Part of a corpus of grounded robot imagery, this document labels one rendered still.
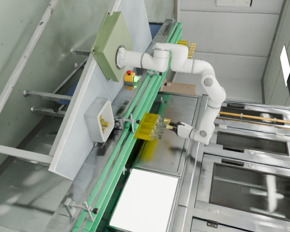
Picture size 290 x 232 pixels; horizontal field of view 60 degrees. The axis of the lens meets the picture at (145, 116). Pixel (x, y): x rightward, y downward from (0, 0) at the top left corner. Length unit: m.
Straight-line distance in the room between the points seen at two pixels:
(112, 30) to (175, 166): 0.95
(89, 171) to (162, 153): 0.55
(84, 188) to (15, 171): 0.69
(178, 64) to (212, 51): 6.44
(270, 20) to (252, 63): 1.27
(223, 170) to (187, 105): 0.72
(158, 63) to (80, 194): 0.86
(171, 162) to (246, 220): 0.56
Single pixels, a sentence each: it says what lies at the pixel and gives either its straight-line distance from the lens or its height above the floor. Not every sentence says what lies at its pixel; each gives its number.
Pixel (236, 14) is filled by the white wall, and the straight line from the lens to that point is 7.51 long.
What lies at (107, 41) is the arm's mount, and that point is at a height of 0.83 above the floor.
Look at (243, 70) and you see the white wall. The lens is 8.20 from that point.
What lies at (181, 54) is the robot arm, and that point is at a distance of 1.50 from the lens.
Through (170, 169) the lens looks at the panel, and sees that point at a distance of 1.71.
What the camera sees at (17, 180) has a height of 0.25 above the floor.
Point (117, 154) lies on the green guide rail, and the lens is 1.60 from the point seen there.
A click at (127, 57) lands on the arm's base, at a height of 0.90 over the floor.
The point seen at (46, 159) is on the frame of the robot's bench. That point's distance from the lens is 1.43.
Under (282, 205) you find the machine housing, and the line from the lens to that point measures 1.76.
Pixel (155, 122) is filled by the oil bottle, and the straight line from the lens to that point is 1.80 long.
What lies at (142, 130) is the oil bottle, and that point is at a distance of 1.74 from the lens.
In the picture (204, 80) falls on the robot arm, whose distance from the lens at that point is 1.46.
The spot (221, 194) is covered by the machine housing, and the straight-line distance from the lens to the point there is 1.69.
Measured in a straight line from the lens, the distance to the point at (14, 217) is 1.80.
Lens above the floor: 1.46
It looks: 15 degrees down
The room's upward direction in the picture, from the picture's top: 99 degrees clockwise
